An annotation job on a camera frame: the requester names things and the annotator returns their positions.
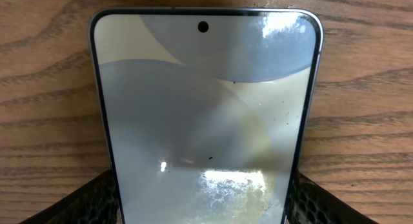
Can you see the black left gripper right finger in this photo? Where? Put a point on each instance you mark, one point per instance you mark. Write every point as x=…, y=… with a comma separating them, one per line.
x=308, y=203

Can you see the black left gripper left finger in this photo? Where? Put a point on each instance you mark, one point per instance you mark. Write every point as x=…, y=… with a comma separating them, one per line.
x=95, y=202

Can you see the Galaxy smartphone blue screen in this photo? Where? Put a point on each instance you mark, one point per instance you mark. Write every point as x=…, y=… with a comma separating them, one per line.
x=204, y=109

